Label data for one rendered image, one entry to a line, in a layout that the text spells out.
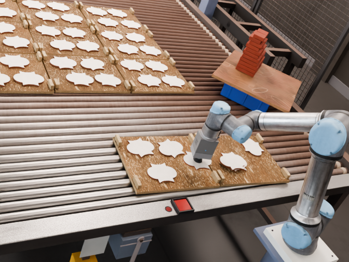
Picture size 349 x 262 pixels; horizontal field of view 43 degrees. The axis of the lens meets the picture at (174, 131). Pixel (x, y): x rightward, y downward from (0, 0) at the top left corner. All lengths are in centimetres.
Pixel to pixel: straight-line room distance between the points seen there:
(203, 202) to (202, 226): 124
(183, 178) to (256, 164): 46
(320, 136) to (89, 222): 87
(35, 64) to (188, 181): 104
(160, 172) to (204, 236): 125
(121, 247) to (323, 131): 88
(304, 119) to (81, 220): 92
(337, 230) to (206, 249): 123
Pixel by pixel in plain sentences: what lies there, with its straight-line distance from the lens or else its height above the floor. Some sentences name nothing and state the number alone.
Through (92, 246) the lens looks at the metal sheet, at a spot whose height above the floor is 79.
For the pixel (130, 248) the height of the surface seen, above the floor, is 77.
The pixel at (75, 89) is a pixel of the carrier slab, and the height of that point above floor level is 94.
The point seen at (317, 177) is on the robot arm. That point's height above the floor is 133.
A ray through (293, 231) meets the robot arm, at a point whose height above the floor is 109.
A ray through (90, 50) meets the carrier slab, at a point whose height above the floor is 95.
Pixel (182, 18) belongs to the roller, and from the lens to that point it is 366.
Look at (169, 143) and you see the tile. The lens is 210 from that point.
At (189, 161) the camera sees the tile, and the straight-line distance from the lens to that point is 193.
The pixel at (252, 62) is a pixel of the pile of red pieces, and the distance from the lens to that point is 279.
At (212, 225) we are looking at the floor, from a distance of 319.
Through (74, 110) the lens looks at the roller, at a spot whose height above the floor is 92.
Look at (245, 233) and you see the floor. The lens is 327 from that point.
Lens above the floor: 217
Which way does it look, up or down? 34 degrees down
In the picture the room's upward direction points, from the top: 21 degrees clockwise
